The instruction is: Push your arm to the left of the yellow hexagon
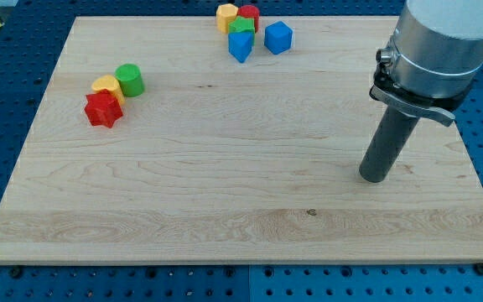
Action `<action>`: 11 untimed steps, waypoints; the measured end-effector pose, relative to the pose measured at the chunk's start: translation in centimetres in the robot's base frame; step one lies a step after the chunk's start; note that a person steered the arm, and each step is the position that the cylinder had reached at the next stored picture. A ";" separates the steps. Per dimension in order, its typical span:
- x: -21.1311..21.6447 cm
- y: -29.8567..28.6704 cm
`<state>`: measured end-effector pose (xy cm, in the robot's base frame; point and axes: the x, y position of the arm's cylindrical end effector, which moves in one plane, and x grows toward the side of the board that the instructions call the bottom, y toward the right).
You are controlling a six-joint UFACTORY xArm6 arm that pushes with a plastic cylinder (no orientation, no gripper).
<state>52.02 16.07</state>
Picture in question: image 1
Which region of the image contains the yellow hexagon block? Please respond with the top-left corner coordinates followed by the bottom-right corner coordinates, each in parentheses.
top-left (216, 3), bottom-right (238, 34)

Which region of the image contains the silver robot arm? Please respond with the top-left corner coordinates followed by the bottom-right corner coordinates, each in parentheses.
top-left (370, 0), bottom-right (483, 126)

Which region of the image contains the blue cube block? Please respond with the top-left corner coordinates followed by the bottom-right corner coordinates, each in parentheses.
top-left (264, 21), bottom-right (293, 55)

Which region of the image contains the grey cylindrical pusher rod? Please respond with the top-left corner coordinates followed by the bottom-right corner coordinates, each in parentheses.
top-left (359, 107), bottom-right (419, 183)

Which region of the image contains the blue triangle block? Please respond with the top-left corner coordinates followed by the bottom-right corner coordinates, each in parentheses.
top-left (228, 32), bottom-right (254, 63)

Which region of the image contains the red cylinder block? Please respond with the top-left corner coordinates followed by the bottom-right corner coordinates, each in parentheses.
top-left (237, 4), bottom-right (260, 32)

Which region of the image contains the red star block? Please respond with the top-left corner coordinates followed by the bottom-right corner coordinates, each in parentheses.
top-left (84, 90), bottom-right (123, 128)

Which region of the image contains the green star block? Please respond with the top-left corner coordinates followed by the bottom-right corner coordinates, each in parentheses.
top-left (228, 16), bottom-right (256, 46)

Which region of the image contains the green cylinder block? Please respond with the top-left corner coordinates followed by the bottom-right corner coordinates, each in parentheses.
top-left (115, 64), bottom-right (144, 97)

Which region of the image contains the blue perforated table plate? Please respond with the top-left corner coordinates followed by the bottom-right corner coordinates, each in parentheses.
top-left (0, 1), bottom-right (483, 301)

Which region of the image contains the yellow heart block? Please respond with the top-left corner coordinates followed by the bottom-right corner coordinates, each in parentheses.
top-left (91, 75), bottom-right (126, 106)

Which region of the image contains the light wooden board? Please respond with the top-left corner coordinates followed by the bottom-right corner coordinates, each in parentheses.
top-left (0, 17), bottom-right (483, 266)

